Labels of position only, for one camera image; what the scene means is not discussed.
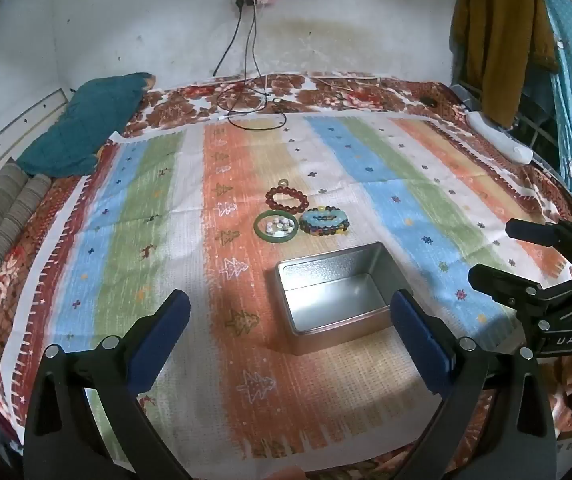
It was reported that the striped colourful mat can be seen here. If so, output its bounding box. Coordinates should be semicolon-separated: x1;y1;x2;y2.
3;110;569;461

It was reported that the turquoise bead bracelet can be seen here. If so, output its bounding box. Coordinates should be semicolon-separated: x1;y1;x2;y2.
299;206;351;231

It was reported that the metal rack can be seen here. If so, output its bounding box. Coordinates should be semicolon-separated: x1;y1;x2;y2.
450;80;566;171

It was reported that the teal quilted blanket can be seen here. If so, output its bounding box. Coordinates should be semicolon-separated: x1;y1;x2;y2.
17;73;157;177

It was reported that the black looped cable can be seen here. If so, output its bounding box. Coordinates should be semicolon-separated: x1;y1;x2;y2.
216;5;287;132

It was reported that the white charging cable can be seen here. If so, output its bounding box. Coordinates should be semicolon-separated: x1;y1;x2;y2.
220;74;273;121

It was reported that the dark and yellow bead bracelet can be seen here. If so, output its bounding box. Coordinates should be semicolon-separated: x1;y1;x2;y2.
300;216;352;236

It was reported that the black power cable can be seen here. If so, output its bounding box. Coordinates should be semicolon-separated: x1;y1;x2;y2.
213;2;244;77

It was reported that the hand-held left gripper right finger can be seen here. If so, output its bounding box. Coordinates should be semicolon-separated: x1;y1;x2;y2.
390;289;559;480

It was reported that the person's left hand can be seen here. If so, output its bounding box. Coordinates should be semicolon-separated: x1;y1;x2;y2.
261;466;307;480

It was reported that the grey striped cushion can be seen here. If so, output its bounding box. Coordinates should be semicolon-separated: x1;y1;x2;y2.
0;157;53;275

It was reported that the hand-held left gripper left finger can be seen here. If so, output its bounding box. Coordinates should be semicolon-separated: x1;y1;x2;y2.
23;289;191;480

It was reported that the pink white bead bracelet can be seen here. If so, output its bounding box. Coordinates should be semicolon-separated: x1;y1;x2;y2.
264;216;294;237

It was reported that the white headboard panel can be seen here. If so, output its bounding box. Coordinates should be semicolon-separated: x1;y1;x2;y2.
0;87;74;191

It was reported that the brown hanging jacket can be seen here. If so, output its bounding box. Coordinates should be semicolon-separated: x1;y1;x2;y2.
450;0;559;128

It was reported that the red bead bracelet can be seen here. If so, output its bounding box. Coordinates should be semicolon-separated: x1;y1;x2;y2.
265;186;309;215

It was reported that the silver metal tin box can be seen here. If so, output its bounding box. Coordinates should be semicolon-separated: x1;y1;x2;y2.
273;241;419;356

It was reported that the white long plastic object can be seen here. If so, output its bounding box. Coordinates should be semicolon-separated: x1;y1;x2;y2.
466;111;534;164

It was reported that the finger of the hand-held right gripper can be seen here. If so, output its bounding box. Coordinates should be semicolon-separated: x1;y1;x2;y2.
468;263;572;318
506;218;572;271

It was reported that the green jade bangle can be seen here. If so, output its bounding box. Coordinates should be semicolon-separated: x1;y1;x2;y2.
254;211;299;244

